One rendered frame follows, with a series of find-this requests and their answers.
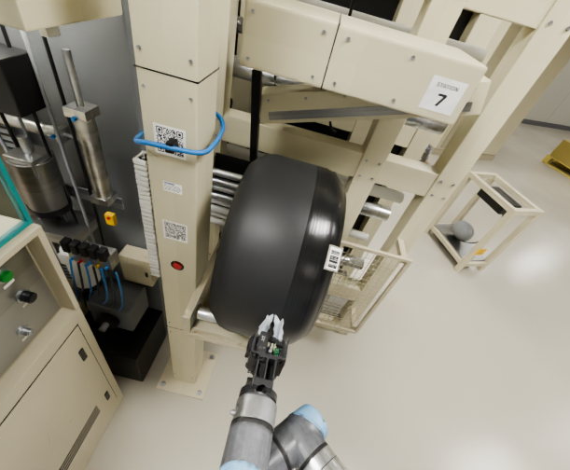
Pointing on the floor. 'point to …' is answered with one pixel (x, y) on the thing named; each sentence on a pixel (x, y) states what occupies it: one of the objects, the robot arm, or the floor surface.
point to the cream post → (181, 23)
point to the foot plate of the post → (188, 382)
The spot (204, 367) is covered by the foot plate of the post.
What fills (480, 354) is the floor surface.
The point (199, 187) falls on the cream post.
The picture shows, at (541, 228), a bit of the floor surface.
